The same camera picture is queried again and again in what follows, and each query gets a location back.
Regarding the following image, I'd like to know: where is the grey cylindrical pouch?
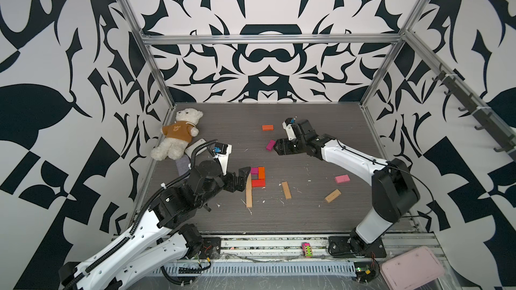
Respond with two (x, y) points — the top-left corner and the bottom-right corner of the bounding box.
(175, 154), (191, 176)

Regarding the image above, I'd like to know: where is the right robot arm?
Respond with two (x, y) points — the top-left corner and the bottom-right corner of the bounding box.
(274, 118), (421, 252)

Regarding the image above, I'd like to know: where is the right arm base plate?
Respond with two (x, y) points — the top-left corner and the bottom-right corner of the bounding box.
(327, 236), (387, 259)

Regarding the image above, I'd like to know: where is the white rectangular case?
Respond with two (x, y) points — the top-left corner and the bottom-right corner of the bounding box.
(185, 138), (206, 158)

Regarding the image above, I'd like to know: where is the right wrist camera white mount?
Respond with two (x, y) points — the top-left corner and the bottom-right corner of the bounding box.
(282, 118), (297, 141)

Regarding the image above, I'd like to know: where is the wall hook rail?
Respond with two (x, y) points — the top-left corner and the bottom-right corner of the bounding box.
(432, 69), (515, 162)

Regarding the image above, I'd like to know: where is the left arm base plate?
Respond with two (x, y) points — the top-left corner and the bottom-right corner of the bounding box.
(192, 237), (222, 260)

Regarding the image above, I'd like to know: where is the white teddy bear brown shirt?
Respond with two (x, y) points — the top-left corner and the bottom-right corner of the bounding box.
(150, 108), (204, 161)

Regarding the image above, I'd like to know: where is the light pink block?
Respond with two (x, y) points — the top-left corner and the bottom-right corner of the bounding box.
(335, 175), (351, 184)

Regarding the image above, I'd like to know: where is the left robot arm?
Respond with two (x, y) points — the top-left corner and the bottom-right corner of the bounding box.
(59, 160), (251, 289)

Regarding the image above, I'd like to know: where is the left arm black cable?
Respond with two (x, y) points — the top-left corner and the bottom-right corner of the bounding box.
(64, 139), (218, 290)

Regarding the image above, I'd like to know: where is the red block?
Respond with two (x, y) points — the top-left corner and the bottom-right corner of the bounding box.
(251, 179), (266, 188)

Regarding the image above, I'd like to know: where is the green circuit board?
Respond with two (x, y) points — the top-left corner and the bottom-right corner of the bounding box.
(353, 260), (380, 284)

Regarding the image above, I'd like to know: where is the white cable duct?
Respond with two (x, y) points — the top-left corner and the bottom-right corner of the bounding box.
(164, 261), (356, 277)

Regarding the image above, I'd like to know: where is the pink tray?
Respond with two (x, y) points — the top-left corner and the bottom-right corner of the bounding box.
(380, 246), (445, 290)

